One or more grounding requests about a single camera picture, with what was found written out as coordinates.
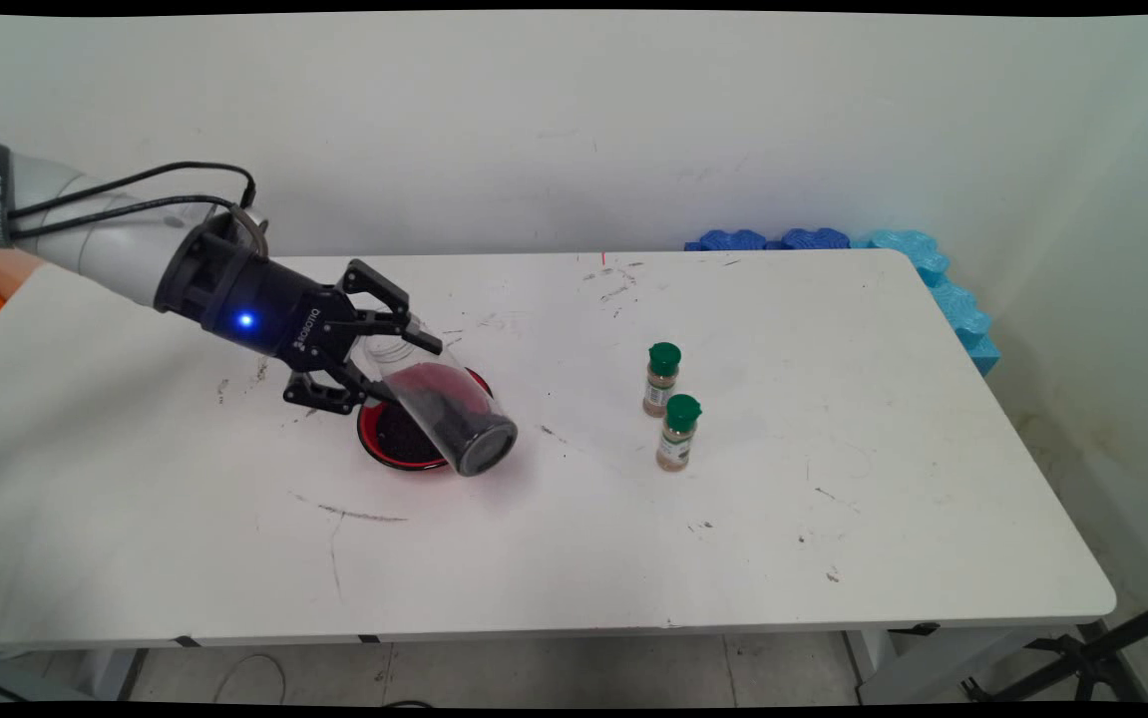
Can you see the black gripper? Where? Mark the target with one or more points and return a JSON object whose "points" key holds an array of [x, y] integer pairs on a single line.
{"points": [[264, 309]]}

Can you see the clear plastic jar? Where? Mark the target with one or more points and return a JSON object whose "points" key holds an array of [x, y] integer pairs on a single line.
{"points": [[454, 409]]}

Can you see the black seeds batch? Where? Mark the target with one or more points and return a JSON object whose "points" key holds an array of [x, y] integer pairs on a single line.
{"points": [[459, 424]]}

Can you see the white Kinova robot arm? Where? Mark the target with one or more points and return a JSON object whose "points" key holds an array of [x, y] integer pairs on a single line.
{"points": [[105, 244]]}

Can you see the red bowl black rim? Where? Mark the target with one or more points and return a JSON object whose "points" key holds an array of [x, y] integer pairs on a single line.
{"points": [[371, 439]]}

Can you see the black seeds pile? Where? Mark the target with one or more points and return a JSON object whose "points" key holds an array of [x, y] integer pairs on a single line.
{"points": [[402, 439]]}

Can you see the spice bottle green cap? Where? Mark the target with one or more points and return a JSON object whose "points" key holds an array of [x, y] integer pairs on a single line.
{"points": [[661, 384], [678, 439]]}

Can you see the dark blue foam tile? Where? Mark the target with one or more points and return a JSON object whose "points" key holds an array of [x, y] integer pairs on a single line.
{"points": [[728, 240], [815, 238]]}

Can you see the white table leg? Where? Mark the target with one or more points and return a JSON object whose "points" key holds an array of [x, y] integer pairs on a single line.
{"points": [[110, 673]]}

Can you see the light blue foam tiles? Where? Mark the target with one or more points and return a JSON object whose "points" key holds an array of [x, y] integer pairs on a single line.
{"points": [[953, 299]]}

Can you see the black tripod stand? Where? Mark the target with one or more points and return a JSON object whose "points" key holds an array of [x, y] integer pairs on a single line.
{"points": [[1082, 658]]}

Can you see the white table leg frame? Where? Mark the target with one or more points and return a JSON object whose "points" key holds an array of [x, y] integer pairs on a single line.
{"points": [[933, 668]]}

